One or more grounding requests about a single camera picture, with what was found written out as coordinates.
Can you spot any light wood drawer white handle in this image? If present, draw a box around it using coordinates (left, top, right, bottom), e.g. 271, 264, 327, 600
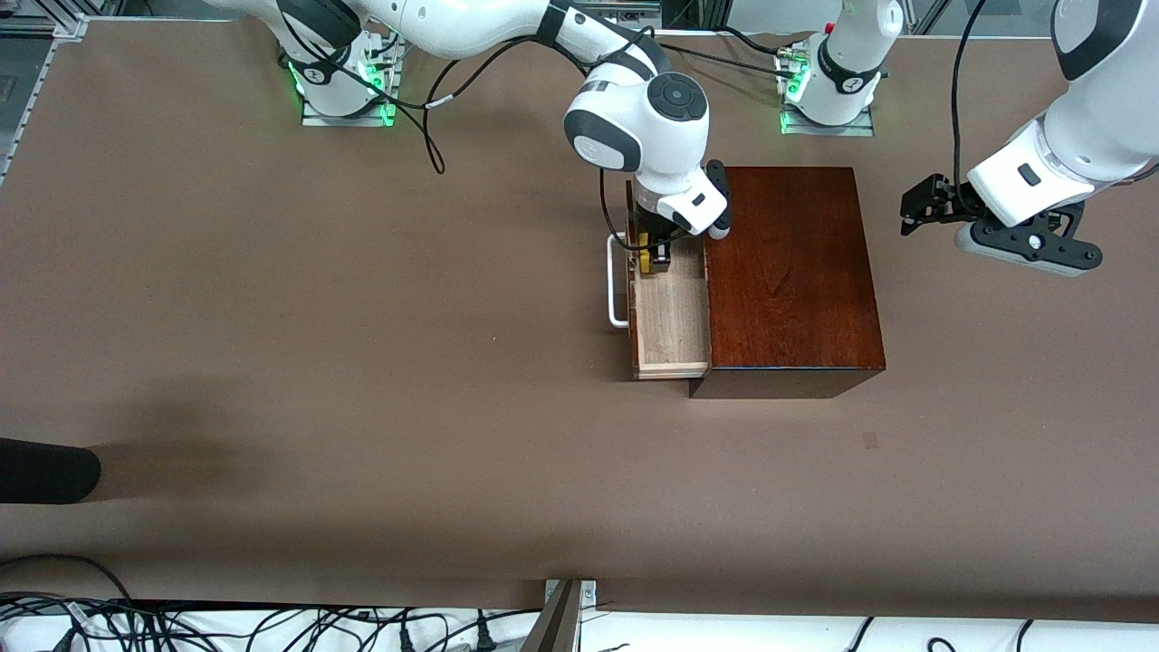
607, 179, 714, 380

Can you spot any dark brown wooden cabinet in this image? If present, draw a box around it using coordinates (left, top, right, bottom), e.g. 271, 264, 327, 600
685, 166, 887, 400

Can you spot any black rounded object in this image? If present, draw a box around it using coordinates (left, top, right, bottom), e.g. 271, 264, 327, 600
0, 437, 102, 505

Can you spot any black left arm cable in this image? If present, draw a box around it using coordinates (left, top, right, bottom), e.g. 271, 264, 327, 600
950, 0, 990, 216

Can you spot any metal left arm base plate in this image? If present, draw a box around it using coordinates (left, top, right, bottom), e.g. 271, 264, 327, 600
779, 101, 876, 138

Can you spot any long black base cable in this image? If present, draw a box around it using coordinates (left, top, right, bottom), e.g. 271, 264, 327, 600
675, 43, 800, 82

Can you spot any short black base cable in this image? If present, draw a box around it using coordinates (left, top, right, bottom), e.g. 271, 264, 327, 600
720, 25, 787, 57

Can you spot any black cable with metal plug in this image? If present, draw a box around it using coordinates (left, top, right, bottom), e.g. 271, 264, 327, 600
276, 9, 694, 256

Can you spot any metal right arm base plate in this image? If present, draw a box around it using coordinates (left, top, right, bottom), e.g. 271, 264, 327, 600
301, 63, 400, 129

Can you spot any silver metal bracket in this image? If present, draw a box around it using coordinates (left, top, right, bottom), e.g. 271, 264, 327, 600
543, 579, 599, 615

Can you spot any dark grey metal post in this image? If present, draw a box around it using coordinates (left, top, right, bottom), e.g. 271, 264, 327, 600
519, 580, 583, 652

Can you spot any tangled black floor cable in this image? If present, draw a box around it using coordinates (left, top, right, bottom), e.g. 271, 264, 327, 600
0, 593, 544, 652

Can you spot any aluminium frame rail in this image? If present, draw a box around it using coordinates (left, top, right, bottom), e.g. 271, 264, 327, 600
0, 18, 89, 187

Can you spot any black arched floor cable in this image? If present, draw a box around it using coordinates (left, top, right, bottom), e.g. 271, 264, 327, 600
0, 553, 135, 606

